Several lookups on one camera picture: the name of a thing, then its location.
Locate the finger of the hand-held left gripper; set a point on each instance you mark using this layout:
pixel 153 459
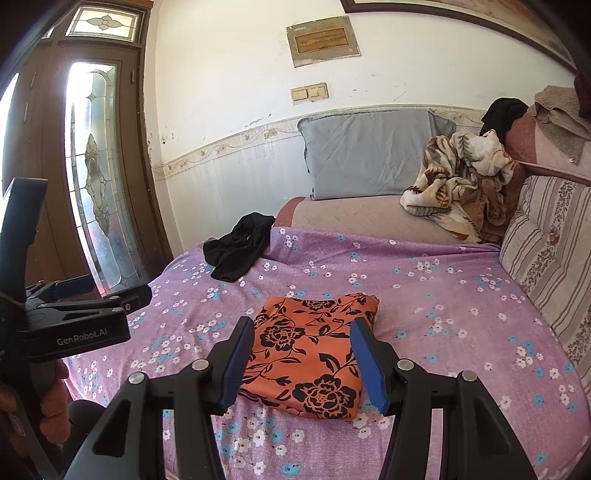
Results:
pixel 134 295
pixel 76 286

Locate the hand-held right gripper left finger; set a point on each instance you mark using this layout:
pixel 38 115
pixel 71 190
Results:
pixel 235 369

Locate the purple floral bedsheet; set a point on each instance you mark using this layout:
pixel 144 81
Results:
pixel 438 314

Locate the black cloth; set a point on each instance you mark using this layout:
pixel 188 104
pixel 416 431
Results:
pixel 240 244

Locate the pink brown sofa bed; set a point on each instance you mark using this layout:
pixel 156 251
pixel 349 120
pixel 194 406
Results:
pixel 360 217

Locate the orange black floral garment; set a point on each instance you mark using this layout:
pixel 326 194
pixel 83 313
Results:
pixel 304 350

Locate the beige towel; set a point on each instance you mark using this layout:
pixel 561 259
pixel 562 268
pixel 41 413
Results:
pixel 561 113

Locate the person's left hand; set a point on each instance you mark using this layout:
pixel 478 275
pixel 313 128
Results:
pixel 51 401

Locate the striped floral cushion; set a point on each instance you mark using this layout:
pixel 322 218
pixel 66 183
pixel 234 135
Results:
pixel 549 249

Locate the wooden stained glass door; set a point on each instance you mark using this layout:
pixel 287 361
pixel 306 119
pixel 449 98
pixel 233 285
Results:
pixel 97 161

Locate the beige floral blanket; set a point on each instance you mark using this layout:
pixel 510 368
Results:
pixel 457 184

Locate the large dark picture frame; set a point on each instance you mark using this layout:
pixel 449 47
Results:
pixel 461 18

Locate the grey pillow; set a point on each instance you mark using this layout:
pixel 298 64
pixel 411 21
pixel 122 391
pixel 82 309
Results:
pixel 369 157

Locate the dark red cloth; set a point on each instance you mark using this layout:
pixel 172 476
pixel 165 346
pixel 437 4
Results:
pixel 582 90

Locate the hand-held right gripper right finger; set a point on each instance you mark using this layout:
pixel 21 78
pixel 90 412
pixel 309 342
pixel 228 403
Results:
pixel 369 364

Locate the beige wall switch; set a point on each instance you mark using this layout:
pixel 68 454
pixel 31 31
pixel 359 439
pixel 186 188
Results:
pixel 308 92

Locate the small framed wall panel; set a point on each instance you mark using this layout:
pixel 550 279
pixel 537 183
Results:
pixel 323 40

